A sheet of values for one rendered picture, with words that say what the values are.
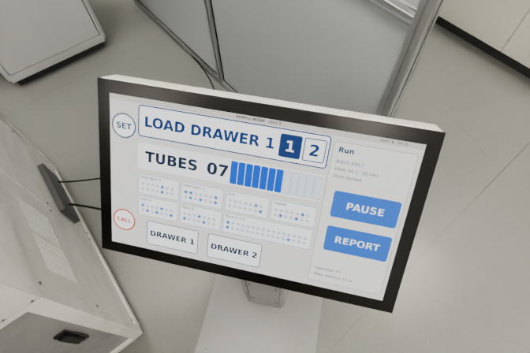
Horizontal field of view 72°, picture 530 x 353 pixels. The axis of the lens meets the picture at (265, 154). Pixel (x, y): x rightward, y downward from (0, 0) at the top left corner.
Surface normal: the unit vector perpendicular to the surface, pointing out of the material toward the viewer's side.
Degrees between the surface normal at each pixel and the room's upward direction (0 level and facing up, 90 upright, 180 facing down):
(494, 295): 0
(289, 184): 50
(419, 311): 0
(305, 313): 5
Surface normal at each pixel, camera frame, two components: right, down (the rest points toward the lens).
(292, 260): -0.18, 0.30
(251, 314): -0.04, -0.48
